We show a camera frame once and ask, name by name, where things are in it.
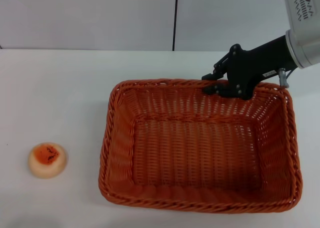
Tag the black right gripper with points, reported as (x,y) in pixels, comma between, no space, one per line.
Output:
(255,63)

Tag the orange woven rectangular basket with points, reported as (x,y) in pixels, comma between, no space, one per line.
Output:
(200,150)

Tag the round bun with orange topping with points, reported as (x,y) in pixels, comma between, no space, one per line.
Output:
(47,160)

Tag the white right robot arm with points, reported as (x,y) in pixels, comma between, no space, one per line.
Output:
(303,25)

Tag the silver connector plug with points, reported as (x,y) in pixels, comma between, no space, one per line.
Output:
(283,78)

